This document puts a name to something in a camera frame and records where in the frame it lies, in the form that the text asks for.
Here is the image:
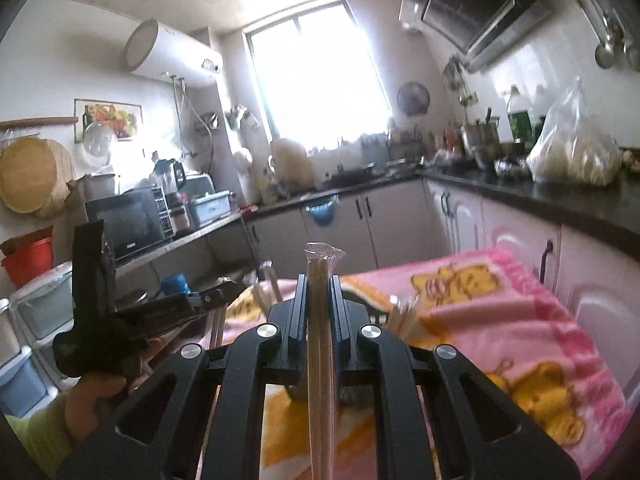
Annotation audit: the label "blue cup on shelf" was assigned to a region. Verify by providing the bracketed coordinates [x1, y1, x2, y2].
[160, 273, 191, 297]

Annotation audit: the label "black microwave oven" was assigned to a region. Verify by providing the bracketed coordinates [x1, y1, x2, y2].
[85, 188, 175, 262]

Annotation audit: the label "wrapped chopsticks left compartment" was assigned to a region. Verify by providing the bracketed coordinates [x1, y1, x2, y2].
[252, 260, 283, 316]

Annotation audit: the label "black range hood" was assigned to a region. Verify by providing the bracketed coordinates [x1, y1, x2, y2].
[399, 0, 550, 73]

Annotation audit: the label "chopsticks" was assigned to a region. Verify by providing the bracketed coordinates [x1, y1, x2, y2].
[208, 306, 227, 350]
[305, 242, 344, 479]

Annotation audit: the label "blue hanging bowl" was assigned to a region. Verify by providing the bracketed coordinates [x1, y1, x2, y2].
[305, 196, 340, 226]

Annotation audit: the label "steel cooking pot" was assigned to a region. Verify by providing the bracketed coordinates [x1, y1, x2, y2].
[460, 122, 500, 155]

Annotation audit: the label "left hand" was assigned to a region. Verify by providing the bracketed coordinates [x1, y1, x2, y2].
[64, 370, 152, 445]

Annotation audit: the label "green label oil bottle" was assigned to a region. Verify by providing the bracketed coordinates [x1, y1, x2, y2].
[506, 84, 535, 151]

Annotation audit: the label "pink bear blanket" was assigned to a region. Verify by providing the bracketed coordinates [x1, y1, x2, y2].
[222, 249, 634, 479]

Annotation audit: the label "hanging steel ladle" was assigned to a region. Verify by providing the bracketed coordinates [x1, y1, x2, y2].
[575, 0, 618, 70]

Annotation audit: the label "white water heater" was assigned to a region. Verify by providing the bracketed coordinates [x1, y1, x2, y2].
[124, 20, 224, 89]

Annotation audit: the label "wrapped chopsticks right compartment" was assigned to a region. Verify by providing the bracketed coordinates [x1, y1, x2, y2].
[386, 295, 422, 340]

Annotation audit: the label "plastic bag of food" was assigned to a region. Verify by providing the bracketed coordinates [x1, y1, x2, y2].
[526, 77, 623, 188]

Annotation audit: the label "framed fruit picture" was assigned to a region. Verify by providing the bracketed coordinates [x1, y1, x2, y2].
[74, 99, 142, 143]

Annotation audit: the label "grey storage box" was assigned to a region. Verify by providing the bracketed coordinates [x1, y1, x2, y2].
[188, 191, 231, 229]

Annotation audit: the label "wrapped chopsticks compartment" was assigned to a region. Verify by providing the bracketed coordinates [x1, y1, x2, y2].
[386, 295, 422, 340]
[252, 260, 283, 316]

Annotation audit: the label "red plastic bucket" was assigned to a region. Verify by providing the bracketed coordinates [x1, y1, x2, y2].
[1, 226, 54, 288]

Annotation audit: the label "dark green utensil basket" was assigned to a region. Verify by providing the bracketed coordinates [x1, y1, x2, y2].
[270, 300, 413, 412]

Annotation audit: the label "round wooden cutting board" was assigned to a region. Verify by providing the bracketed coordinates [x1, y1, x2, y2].
[1, 136, 75, 219]

